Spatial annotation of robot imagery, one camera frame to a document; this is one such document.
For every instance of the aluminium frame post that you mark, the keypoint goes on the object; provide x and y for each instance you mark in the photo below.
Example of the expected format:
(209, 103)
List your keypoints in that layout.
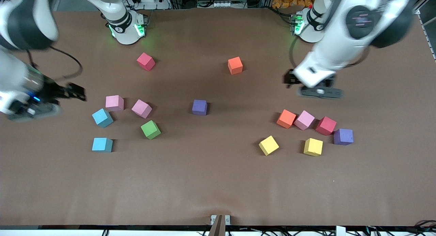
(424, 1)

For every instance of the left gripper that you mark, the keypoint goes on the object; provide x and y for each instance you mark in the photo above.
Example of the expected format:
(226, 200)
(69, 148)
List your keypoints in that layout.
(289, 78)

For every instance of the green foam cube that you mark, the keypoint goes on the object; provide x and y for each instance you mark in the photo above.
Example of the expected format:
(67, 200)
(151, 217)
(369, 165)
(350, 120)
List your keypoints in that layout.
(150, 129)

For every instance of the purple foam cube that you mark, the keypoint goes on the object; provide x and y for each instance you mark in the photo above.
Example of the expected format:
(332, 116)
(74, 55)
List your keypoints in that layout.
(343, 137)
(199, 107)

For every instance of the orange foam cube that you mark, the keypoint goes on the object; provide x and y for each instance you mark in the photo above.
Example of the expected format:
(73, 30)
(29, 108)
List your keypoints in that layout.
(235, 65)
(286, 119)

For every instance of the pink foam cube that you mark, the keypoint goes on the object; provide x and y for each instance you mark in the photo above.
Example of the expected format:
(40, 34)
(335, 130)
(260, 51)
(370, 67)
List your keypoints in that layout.
(114, 102)
(304, 120)
(141, 108)

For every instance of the blue foam cube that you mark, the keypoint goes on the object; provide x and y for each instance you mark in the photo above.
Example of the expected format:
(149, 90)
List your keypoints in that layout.
(102, 118)
(101, 144)

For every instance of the aluminium side rail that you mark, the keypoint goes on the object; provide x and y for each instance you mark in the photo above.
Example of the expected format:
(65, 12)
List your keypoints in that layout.
(430, 42)

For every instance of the red foam cube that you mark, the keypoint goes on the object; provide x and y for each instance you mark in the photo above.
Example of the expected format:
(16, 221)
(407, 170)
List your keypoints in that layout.
(325, 125)
(145, 61)

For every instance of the metal table edge bracket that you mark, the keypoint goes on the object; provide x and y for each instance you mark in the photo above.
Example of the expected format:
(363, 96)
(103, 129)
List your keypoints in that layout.
(219, 223)

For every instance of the small white box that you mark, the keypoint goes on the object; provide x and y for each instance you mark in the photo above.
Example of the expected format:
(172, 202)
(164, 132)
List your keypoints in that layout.
(340, 231)

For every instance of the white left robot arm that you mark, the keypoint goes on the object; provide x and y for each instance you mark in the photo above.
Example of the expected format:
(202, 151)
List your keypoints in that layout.
(340, 48)

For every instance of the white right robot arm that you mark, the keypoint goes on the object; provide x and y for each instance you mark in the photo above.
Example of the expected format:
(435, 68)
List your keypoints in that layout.
(24, 14)

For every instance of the yellow foam cube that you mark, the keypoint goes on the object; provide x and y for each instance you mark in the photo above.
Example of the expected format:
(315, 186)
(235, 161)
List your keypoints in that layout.
(313, 147)
(268, 145)

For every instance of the large table cover mat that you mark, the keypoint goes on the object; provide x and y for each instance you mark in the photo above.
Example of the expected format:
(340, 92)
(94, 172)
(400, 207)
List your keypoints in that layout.
(218, 181)

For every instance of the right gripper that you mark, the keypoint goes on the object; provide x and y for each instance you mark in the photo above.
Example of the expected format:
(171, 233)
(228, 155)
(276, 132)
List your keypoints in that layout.
(53, 92)

